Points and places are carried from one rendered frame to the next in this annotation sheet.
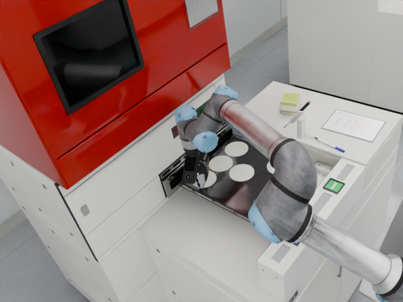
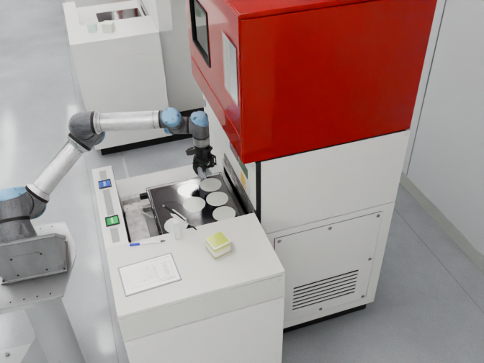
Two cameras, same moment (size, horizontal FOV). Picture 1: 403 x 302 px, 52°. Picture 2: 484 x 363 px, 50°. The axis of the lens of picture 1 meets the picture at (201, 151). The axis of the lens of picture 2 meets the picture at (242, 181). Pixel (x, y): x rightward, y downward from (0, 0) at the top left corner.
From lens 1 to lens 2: 2.72 m
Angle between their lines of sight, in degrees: 82
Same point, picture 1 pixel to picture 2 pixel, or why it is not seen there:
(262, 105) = (249, 239)
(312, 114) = (195, 260)
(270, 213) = not seen: hidden behind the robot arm
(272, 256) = (105, 171)
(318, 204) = (111, 207)
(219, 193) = (186, 185)
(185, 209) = not seen: hidden behind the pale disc
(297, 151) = (81, 114)
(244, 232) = not seen: hidden behind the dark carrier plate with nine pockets
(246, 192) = (172, 197)
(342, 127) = (155, 264)
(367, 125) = (137, 280)
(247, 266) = (132, 189)
